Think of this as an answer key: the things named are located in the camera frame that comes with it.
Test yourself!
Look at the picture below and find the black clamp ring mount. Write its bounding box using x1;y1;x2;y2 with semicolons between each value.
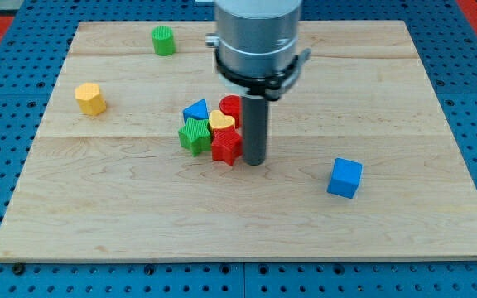
214;48;311;102

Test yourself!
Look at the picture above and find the yellow hexagon block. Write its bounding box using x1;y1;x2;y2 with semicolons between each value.
75;83;107;116

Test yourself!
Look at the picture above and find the green cylinder block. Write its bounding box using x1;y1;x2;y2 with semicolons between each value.
151;26;176;56

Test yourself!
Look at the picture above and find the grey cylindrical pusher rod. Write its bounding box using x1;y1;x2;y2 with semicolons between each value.
241;95;269;166

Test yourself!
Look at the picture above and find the blue cube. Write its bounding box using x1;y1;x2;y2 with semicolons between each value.
326;157;363;199

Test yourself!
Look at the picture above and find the wooden board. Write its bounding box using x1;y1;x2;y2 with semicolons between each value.
0;21;477;263

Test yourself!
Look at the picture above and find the green star block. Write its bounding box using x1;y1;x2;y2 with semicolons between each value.
178;118;212;156

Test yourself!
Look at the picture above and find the red star block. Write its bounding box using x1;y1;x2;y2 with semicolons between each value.
211;127;243;166

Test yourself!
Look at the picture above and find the yellow heart block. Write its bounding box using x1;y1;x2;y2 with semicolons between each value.
209;110;235;132

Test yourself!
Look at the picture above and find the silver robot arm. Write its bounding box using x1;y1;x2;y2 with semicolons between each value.
205;0;311;166

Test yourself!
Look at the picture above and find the blue triangle block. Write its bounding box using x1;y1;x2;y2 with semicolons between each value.
182;99;209;123

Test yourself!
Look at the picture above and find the red cylinder block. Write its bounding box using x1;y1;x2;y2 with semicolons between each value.
219;94;242;128

